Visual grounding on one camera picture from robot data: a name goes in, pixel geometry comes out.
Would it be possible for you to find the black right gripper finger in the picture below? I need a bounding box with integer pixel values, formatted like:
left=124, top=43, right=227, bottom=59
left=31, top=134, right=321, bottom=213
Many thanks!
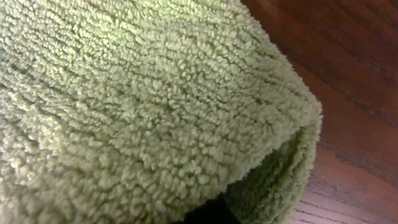
left=174, top=194, right=241, bottom=224

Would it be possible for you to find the green microfiber cloth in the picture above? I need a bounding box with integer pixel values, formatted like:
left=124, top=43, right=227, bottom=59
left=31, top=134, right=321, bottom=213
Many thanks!
left=1, top=0, right=322, bottom=223

